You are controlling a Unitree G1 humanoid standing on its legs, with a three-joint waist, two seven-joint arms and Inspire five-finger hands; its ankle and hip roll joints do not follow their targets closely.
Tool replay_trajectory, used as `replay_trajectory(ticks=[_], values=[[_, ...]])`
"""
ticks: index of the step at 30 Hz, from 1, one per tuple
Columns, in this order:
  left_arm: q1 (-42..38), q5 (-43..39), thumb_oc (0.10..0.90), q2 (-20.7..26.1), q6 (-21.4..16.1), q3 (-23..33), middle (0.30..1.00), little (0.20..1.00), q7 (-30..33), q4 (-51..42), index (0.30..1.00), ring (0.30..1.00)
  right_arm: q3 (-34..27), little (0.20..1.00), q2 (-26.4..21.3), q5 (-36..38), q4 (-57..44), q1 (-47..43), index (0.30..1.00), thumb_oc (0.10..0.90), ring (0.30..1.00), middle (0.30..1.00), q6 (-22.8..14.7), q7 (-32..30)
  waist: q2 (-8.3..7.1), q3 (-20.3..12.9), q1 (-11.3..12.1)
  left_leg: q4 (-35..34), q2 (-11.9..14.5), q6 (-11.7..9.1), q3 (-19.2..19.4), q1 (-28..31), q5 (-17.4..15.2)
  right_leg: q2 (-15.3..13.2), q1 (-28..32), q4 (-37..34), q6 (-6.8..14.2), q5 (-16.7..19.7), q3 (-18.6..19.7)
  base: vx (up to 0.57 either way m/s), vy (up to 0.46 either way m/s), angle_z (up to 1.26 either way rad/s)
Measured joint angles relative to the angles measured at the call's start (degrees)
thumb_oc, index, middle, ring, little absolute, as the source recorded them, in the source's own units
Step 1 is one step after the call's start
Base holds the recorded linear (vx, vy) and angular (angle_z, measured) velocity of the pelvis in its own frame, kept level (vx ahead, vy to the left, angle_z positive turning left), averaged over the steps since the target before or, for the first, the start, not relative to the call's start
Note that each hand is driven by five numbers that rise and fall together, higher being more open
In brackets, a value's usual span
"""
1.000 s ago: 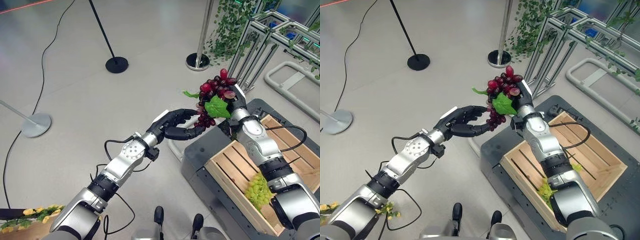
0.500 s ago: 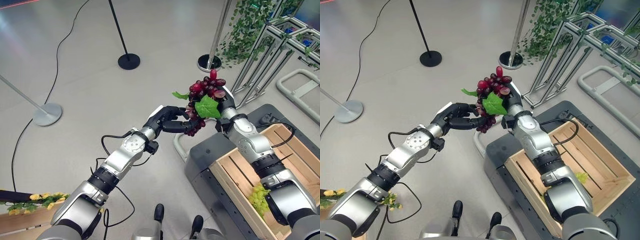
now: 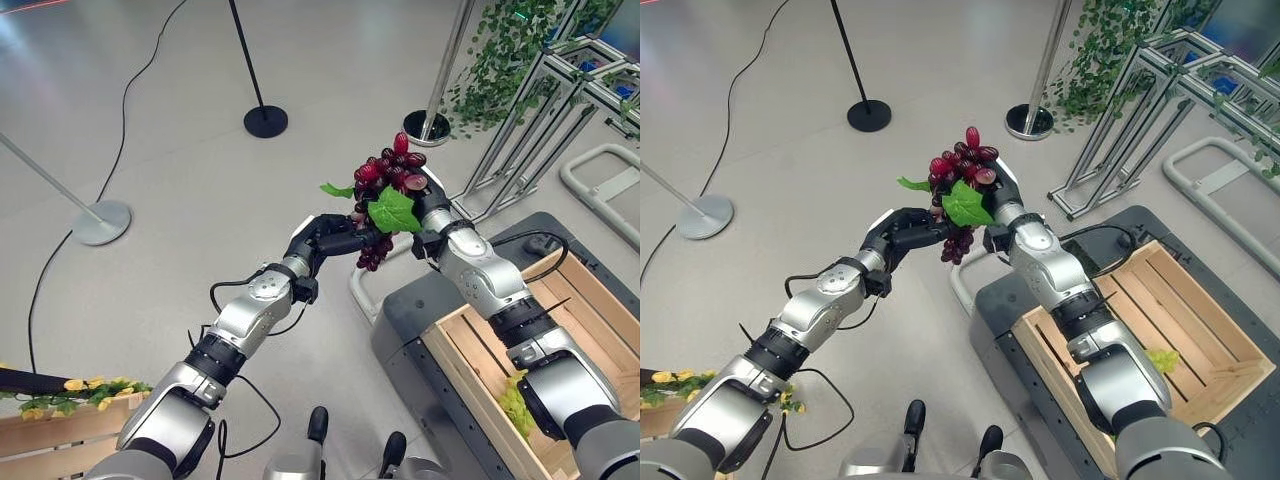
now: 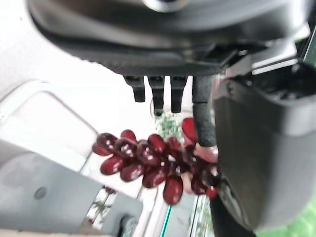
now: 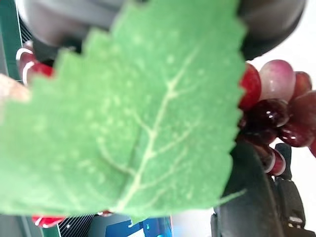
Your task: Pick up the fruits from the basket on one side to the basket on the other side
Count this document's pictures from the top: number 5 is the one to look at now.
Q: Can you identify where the blue printed box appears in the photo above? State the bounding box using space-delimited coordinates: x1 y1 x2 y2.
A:
105 214 173 237

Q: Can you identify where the pale peach fruit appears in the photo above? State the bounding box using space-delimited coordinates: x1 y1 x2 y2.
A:
0 73 32 102

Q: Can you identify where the dark green striped panel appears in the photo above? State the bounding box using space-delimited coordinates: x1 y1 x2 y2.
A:
0 0 34 83

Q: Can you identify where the red grape bunch with leaf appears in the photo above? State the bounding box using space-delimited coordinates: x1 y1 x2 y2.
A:
0 0 316 229

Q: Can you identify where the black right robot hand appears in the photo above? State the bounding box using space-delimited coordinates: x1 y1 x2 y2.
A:
14 0 316 237

